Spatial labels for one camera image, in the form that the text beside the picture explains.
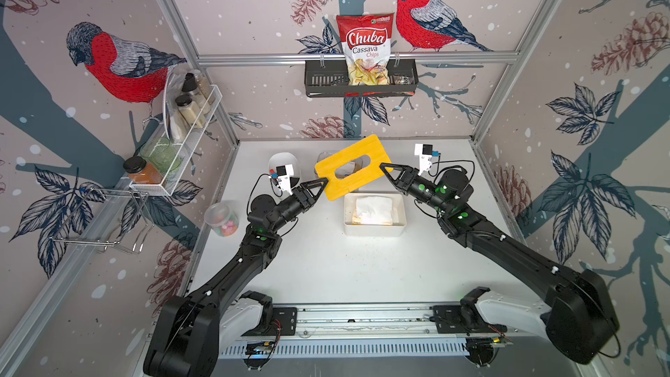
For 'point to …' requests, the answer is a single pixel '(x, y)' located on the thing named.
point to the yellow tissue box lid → (336, 186)
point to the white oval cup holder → (282, 158)
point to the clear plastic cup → (222, 219)
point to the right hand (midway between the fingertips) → (379, 166)
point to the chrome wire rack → (106, 217)
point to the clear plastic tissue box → (345, 170)
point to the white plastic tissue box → (399, 222)
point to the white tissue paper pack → (373, 211)
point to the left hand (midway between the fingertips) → (331, 181)
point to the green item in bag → (161, 154)
